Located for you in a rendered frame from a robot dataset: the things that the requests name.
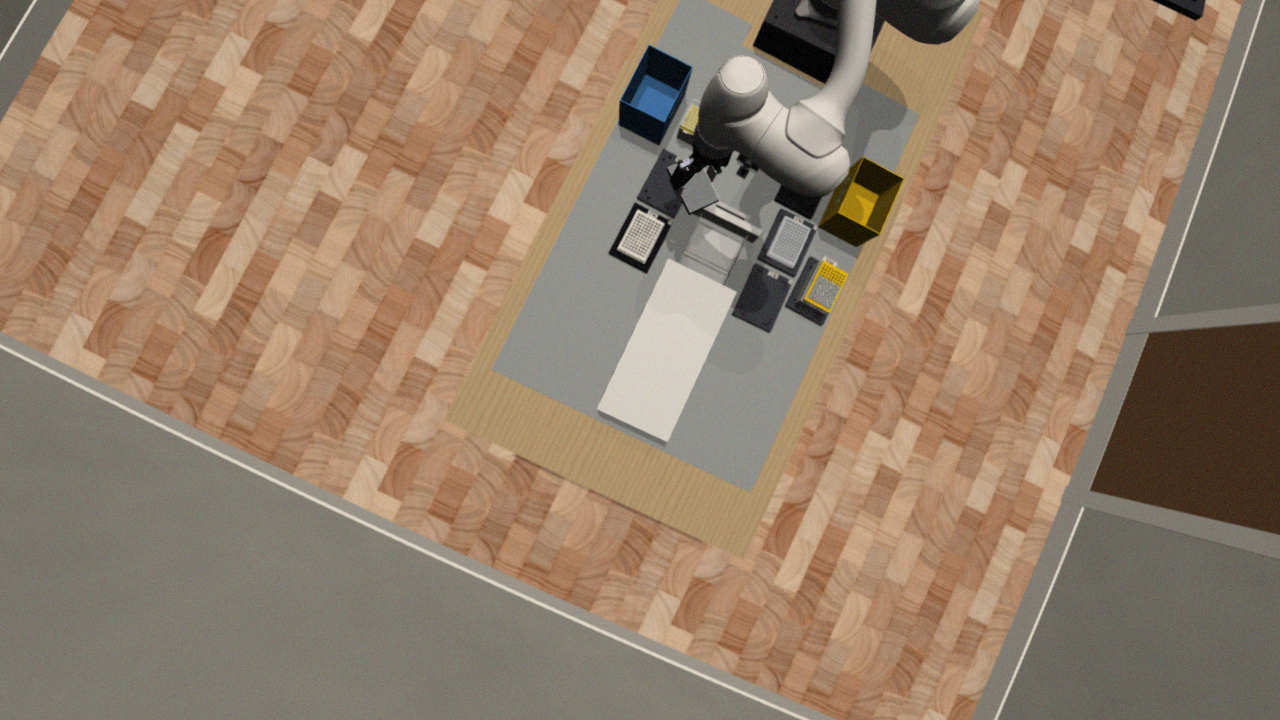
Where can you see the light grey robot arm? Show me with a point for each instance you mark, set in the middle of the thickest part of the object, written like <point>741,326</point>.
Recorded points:
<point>802,149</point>

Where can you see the yellow open-top bin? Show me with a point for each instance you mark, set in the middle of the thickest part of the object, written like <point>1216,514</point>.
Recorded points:
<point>869,201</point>

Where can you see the blue open-top bin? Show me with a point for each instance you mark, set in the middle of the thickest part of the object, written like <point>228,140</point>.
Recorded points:
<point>655,87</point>

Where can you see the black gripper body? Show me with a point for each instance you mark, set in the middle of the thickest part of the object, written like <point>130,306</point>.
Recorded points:
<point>699,158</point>

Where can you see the grey bench mat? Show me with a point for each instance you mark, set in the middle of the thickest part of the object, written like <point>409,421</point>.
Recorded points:
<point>585,304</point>

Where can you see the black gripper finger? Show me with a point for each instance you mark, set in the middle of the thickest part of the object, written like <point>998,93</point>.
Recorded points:
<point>713,170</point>
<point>682,171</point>

